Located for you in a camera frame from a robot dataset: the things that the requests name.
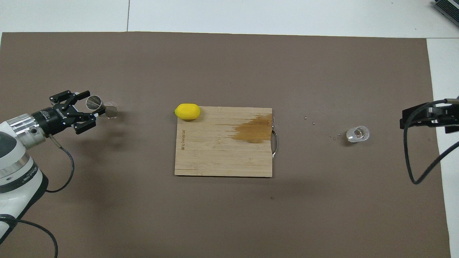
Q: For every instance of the small clear glass cup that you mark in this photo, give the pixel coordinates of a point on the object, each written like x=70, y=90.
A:
x=358, y=134

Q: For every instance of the yellow lemon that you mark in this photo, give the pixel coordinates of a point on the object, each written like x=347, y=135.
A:
x=187, y=111

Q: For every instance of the grey ribbed device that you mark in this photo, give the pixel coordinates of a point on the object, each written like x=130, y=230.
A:
x=448, y=9

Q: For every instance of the steel double jigger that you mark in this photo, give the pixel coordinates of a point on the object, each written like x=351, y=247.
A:
x=94, y=103

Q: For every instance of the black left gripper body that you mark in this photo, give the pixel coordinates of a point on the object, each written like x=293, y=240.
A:
x=57, y=118

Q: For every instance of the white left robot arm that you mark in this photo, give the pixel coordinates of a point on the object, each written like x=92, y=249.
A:
x=14, y=168

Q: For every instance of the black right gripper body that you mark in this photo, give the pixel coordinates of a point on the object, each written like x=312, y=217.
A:
x=448, y=114

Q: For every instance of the brown table mat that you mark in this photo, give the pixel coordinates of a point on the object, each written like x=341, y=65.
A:
x=229, y=215

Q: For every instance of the bamboo cutting board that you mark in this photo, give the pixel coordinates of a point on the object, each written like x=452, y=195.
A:
x=222, y=154

